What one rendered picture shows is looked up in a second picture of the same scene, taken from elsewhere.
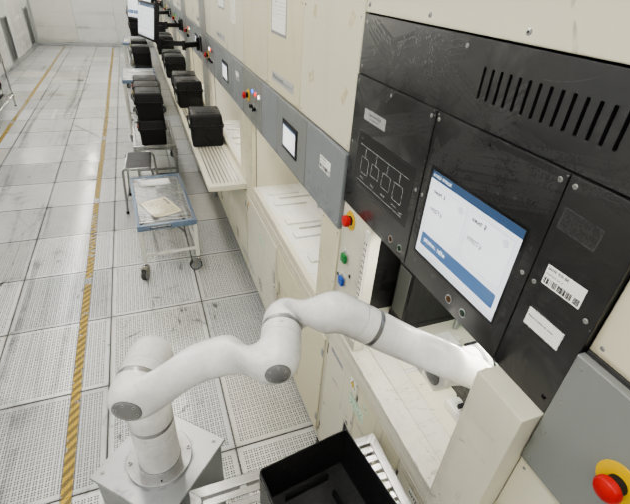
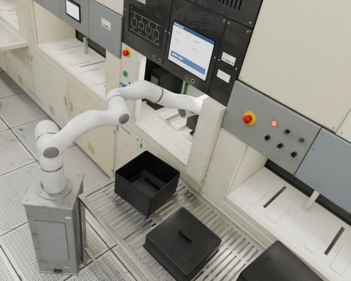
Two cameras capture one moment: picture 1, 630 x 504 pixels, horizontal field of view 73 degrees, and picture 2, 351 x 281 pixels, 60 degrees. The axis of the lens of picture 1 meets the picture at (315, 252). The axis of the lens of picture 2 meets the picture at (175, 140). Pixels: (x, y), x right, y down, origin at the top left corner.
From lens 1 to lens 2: 0.74 m
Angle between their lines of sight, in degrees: 24
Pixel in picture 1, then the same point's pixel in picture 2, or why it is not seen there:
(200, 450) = (74, 179)
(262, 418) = not seen: hidden behind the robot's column
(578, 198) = (230, 27)
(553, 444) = (230, 116)
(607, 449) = (245, 108)
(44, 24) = not seen: outside the picture
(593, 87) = not seen: outside the picture
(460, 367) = (194, 104)
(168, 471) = (63, 190)
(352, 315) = (150, 88)
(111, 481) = (34, 202)
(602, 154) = (235, 11)
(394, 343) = (167, 99)
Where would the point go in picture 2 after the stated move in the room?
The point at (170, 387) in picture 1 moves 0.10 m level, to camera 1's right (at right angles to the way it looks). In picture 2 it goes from (70, 137) to (90, 135)
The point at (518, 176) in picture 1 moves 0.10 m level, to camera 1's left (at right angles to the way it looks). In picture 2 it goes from (209, 21) to (190, 20)
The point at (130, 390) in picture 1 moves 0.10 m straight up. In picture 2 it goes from (52, 141) to (50, 124)
